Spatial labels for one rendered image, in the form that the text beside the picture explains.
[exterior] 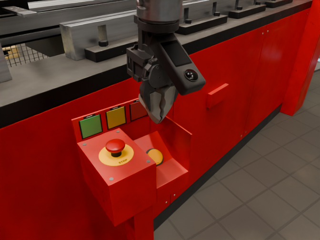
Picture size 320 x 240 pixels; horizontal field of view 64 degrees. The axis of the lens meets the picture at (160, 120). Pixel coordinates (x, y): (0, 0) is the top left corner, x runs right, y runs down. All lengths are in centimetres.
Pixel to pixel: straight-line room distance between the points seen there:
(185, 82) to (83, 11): 74
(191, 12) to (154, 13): 70
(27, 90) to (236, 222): 115
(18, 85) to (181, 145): 40
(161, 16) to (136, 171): 28
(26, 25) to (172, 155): 64
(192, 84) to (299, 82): 191
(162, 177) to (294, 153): 147
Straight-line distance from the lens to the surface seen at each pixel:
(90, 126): 59
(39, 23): 101
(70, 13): 106
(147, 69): 45
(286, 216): 155
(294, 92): 232
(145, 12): 43
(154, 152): 62
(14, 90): 66
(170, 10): 43
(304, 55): 223
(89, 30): 80
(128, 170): 51
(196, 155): 130
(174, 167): 62
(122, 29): 87
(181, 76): 42
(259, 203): 156
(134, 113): 63
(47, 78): 69
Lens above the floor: 113
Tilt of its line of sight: 33 degrees down
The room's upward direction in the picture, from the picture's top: straight up
